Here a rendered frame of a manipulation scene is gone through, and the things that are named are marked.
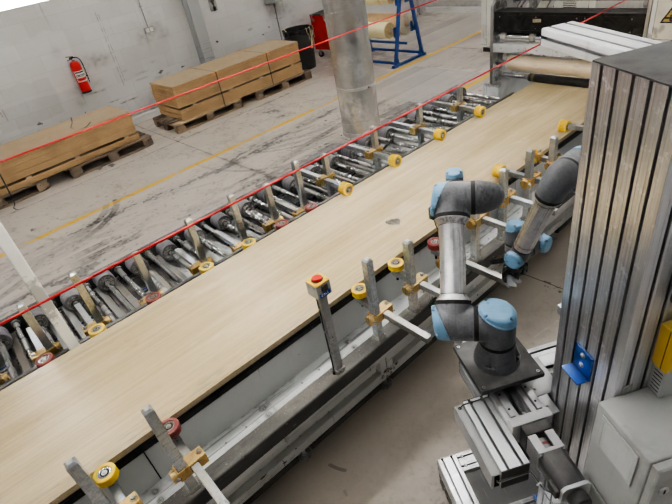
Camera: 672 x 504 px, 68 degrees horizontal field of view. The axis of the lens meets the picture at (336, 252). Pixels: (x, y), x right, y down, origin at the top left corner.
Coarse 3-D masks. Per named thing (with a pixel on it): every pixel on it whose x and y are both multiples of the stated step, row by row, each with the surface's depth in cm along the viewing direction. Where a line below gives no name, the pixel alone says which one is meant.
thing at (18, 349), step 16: (432, 128) 414; (416, 144) 394; (368, 160) 384; (336, 176) 370; (208, 240) 324; (160, 256) 318; (208, 256) 308; (176, 272) 300; (96, 288) 299; (112, 304) 283; (16, 336) 274; (80, 336) 265; (16, 352) 262
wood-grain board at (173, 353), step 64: (512, 128) 351; (384, 192) 305; (256, 256) 270; (320, 256) 260; (384, 256) 251; (128, 320) 242; (192, 320) 234; (256, 320) 227; (64, 384) 213; (128, 384) 207; (192, 384) 201; (0, 448) 190; (64, 448) 185; (128, 448) 181
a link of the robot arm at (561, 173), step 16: (560, 160) 168; (544, 176) 170; (560, 176) 166; (576, 176) 166; (544, 192) 170; (560, 192) 167; (544, 208) 174; (528, 224) 183; (544, 224) 180; (528, 240) 187; (512, 256) 194; (528, 256) 194
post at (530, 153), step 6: (528, 150) 267; (534, 150) 267; (528, 156) 269; (534, 156) 270; (528, 162) 271; (528, 168) 272; (528, 174) 274; (528, 192) 280; (528, 198) 282; (522, 210) 289; (528, 210) 287
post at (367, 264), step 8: (368, 264) 206; (368, 272) 208; (368, 280) 211; (368, 288) 214; (376, 288) 216; (368, 296) 218; (376, 296) 218; (368, 304) 221; (376, 304) 220; (376, 312) 222; (376, 328) 227; (376, 336) 231
